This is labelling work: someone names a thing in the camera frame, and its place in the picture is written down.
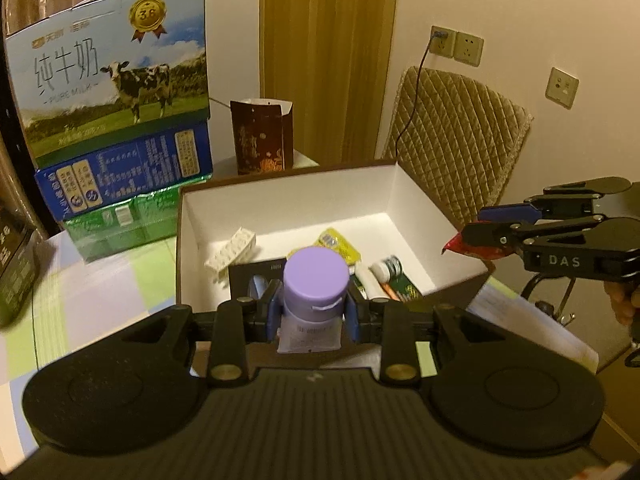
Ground cow print milk carton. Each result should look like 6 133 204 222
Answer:
5 0 211 170

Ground white green-striped small bottle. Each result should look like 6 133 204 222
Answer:
369 255 403 283

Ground black cable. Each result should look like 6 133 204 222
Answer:
395 30 446 161

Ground red snack packet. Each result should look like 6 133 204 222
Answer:
442 232 523 261

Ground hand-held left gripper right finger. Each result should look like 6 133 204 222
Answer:
345 285 521 383

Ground white paper sheets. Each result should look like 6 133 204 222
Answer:
470 277 600 373

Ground beige wall socket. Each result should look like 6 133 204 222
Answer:
431 25 457 58
546 66 580 108
454 31 485 66

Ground dark green box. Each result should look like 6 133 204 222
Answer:
0 200 43 328

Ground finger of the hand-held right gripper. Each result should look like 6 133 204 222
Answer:
477 176 635 225
460 214 608 257

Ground white plastic block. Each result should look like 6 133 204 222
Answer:
204 227 258 275

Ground person's right hand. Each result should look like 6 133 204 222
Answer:
603 280 640 331

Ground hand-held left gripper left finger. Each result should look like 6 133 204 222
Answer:
100 280 286 387

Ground purple cap white bottle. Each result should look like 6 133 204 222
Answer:
277 246 351 356

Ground white cardboard box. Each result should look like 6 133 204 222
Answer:
176 159 493 376

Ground quilted beige chair cover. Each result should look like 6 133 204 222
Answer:
382 66 535 231

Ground yellow snack packet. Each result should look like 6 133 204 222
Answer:
314 227 362 267

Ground green orange packet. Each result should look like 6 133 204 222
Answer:
380 280 423 303

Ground dark brown paper bag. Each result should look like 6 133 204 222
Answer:
230 96 296 176

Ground white electric toothbrush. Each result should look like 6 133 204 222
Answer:
351 267 383 303

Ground black flat case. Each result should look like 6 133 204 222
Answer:
228 257 288 313

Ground green carton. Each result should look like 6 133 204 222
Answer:
65 187 182 265

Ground wooden door panel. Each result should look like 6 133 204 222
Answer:
260 0 401 171

